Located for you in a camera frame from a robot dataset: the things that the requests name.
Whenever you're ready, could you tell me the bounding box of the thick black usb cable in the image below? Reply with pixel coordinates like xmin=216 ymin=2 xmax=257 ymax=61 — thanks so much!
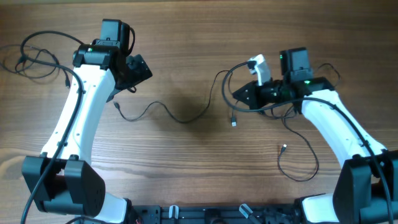
xmin=0 ymin=44 xmax=72 ymax=90

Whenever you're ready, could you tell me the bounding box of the black aluminium base frame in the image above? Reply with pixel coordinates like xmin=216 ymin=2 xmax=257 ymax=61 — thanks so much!
xmin=130 ymin=204 xmax=307 ymax=224

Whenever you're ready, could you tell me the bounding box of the black right camera cable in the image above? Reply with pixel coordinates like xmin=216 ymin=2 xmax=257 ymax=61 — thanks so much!
xmin=221 ymin=60 xmax=394 ymax=224

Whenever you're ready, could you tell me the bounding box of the thin black usb cable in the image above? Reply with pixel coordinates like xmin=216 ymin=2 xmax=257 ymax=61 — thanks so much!
xmin=228 ymin=63 xmax=341 ymax=183
xmin=113 ymin=70 xmax=231 ymax=124

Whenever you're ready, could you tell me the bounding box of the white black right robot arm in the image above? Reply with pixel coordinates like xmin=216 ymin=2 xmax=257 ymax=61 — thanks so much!
xmin=233 ymin=47 xmax=397 ymax=223

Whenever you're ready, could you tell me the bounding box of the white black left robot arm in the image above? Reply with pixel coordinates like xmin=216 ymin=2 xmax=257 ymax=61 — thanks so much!
xmin=22 ymin=19 xmax=152 ymax=223

